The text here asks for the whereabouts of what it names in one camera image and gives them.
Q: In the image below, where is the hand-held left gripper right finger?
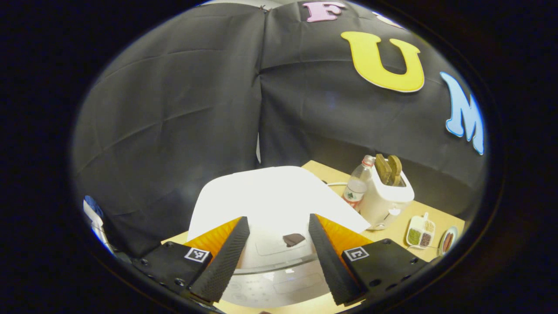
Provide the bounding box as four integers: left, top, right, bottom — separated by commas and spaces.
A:
308, 213, 428, 306

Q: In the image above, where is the clear plastic water bottle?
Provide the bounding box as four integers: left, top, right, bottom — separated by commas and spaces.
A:
342, 155, 376, 212

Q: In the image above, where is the brown bread slice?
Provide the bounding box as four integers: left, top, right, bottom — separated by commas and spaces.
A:
375, 154, 392, 185
387, 155, 403, 186

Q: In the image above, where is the white rice cooker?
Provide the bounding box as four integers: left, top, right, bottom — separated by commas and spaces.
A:
187, 166, 371, 309

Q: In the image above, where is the pale green plate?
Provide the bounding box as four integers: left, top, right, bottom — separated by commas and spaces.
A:
439, 226, 459, 256

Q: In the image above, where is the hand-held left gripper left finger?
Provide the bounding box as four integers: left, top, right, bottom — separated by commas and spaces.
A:
133, 216, 250, 304

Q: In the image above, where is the black backdrop cloth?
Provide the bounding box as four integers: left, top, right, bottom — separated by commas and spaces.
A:
72, 0, 487, 258

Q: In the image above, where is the white divided bean dish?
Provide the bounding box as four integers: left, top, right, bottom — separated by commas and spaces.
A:
405, 212, 436, 249

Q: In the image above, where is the white toaster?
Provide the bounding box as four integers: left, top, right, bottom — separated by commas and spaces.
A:
360, 168, 415, 231

